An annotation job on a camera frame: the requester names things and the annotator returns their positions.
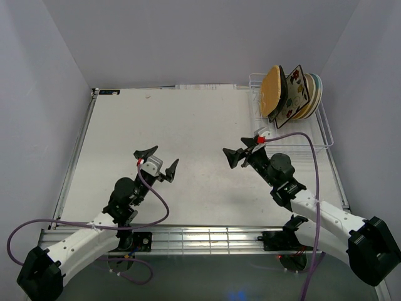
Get square floral cream plate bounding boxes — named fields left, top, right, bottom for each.
left=275, top=65, right=310, bottom=129

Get aluminium table frame rail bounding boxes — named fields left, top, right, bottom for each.
left=36, top=227, right=377, bottom=256

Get black floral square plate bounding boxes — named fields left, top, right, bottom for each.
left=268, top=65, right=288, bottom=122

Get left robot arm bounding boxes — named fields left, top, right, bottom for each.
left=17, top=146, right=179, bottom=300

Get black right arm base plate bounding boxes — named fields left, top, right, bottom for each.
left=257, top=230, right=313, bottom=273

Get white wire dish rack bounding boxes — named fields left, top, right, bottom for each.
left=248, top=73, right=334, bottom=156

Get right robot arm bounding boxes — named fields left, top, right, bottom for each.
left=222, top=136, right=400, bottom=287

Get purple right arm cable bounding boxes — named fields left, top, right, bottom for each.
left=250, top=132, right=326, bottom=301

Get cream and yellow round plate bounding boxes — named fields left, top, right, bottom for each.
left=293, top=73, right=316, bottom=120

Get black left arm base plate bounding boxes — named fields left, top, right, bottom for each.
left=117, top=231, right=153, bottom=253

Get papers at table back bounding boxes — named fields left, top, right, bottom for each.
left=175, top=83, right=237, bottom=90

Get cream and blue round plate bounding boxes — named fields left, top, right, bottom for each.
left=308, top=73, right=323, bottom=117

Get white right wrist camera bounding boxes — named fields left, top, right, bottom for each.
left=254, top=127, right=272, bottom=146

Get yellow woven square mat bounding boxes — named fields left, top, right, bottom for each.
left=260, top=65, right=281, bottom=117

